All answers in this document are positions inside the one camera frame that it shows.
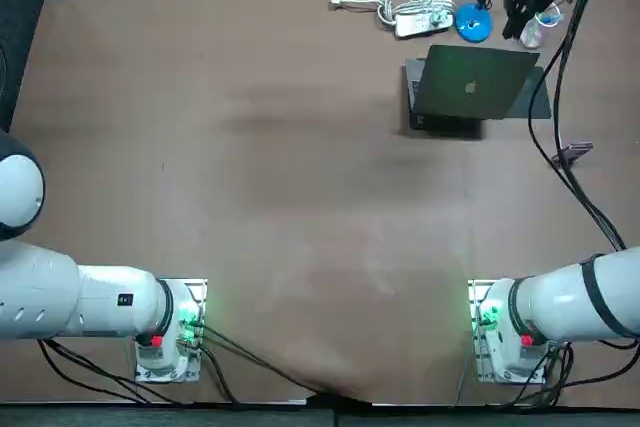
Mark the grey laptop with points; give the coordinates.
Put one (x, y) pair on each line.
(470, 82)

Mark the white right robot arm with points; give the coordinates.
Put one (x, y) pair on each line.
(565, 307)

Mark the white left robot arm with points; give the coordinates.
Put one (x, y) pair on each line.
(100, 302)

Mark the white power strip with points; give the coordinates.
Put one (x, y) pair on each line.
(417, 26)

